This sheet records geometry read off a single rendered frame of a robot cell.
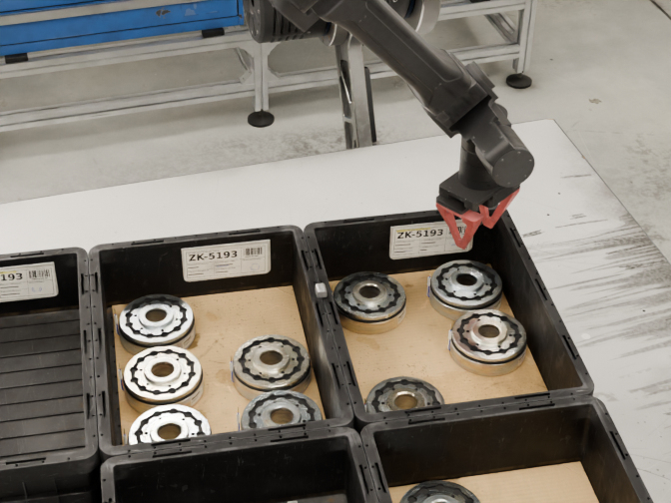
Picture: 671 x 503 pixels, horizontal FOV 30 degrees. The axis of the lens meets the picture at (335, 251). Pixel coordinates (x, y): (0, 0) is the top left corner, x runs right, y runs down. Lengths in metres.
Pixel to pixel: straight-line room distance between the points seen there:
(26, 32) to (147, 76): 0.62
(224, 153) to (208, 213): 1.42
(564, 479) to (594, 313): 0.50
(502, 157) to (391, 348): 0.34
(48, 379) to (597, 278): 0.91
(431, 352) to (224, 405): 0.30
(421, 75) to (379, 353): 0.43
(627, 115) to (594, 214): 1.67
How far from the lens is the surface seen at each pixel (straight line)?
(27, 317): 1.82
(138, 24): 3.52
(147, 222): 2.18
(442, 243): 1.84
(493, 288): 1.80
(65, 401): 1.69
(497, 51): 3.87
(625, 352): 1.97
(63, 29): 3.50
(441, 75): 1.50
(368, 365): 1.70
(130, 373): 1.66
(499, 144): 1.55
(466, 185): 1.67
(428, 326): 1.77
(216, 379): 1.69
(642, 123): 3.87
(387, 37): 1.38
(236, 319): 1.77
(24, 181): 3.57
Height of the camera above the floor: 2.00
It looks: 38 degrees down
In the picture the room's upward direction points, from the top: 1 degrees clockwise
